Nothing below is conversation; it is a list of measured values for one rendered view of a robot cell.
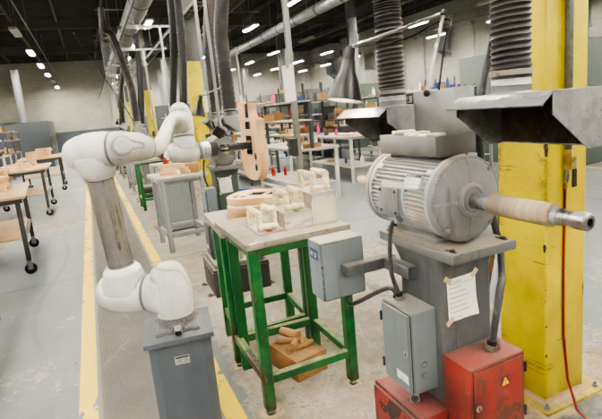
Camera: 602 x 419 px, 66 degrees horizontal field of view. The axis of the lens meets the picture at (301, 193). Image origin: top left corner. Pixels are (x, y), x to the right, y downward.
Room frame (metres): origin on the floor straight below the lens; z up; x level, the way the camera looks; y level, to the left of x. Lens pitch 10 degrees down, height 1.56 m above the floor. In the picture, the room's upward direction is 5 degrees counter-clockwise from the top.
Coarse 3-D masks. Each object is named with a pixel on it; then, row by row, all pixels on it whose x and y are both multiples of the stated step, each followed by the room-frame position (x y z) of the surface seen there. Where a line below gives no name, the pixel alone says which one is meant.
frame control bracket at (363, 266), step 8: (376, 256) 1.51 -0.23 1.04; (384, 256) 1.50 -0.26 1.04; (344, 264) 1.46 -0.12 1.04; (352, 264) 1.45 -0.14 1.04; (360, 264) 1.45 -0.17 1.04; (368, 264) 1.46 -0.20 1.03; (376, 264) 1.48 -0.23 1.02; (344, 272) 1.45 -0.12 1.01; (352, 272) 1.44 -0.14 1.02; (360, 272) 1.45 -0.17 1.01
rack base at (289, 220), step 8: (280, 208) 2.52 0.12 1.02; (280, 216) 2.41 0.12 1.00; (288, 216) 2.38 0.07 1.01; (296, 216) 2.39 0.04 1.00; (304, 216) 2.41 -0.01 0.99; (280, 224) 2.42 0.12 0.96; (288, 224) 2.38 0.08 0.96; (296, 224) 2.39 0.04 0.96; (304, 224) 2.41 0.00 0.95; (312, 224) 2.42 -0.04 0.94
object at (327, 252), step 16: (320, 240) 1.49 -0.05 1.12; (336, 240) 1.47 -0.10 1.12; (352, 240) 1.49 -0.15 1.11; (320, 256) 1.44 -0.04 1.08; (336, 256) 1.46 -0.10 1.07; (352, 256) 1.49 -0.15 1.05; (320, 272) 1.45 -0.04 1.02; (336, 272) 1.46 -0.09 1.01; (320, 288) 1.46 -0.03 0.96; (336, 288) 1.46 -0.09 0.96; (352, 288) 1.48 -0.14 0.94; (384, 288) 1.42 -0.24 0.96; (352, 304) 1.51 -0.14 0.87
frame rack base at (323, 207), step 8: (304, 192) 2.50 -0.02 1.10; (312, 192) 2.46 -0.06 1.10; (320, 192) 2.45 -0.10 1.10; (328, 192) 2.46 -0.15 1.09; (296, 200) 2.63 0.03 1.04; (304, 200) 2.51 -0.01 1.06; (312, 200) 2.43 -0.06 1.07; (320, 200) 2.44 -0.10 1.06; (328, 200) 2.46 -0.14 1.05; (312, 208) 2.43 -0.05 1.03; (320, 208) 2.44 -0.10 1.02; (328, 208) 2.46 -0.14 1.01; (336, 208) 2.48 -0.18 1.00; (312, 216) 2.43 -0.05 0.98; (320, 216) 2.44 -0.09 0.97; (328, 216) 2.46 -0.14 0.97; (336, 216) 2.48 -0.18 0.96
